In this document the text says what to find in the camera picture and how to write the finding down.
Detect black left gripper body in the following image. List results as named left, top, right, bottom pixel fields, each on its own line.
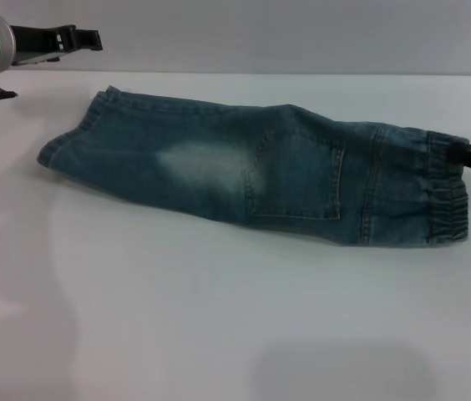
left=9, top=24, right=77, bottom=55

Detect blue denim shorts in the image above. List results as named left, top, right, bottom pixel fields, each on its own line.
left=37, top=85, right=470, bottom=247

